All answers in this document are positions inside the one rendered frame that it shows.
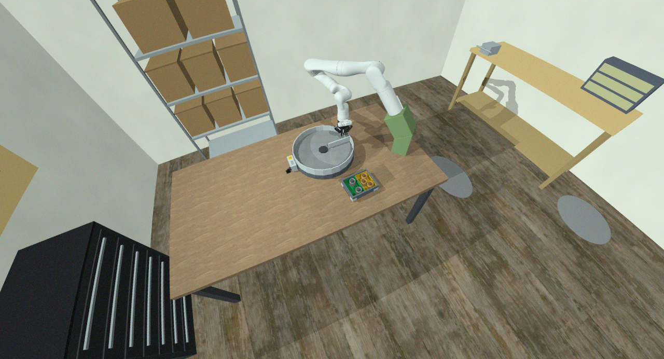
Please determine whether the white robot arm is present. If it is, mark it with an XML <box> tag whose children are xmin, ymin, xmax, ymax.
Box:
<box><xmin>304</xmin><ymin>58</ymin><xmax>404</xmax><ymax>127</ymax></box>

